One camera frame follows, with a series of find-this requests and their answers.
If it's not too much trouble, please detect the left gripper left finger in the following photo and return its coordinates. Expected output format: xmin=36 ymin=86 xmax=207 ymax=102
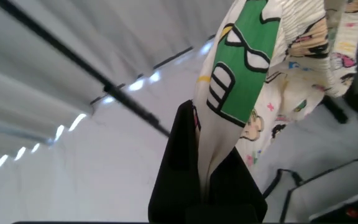
xmin=147 ymin=99 xmax=207 ymax=223

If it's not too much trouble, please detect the white curtain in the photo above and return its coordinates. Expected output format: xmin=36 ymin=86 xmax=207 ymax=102
xmin=0 ymin=0 xmax=236 ymax=162

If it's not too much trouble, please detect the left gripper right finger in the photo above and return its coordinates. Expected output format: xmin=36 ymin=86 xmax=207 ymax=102
xmin=208 ymin=147 xmax=269 ymax=223

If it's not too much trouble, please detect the cream printed garment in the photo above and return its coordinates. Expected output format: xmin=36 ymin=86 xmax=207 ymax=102
xmin=193 ymin=0 xmax=358 ymax=202

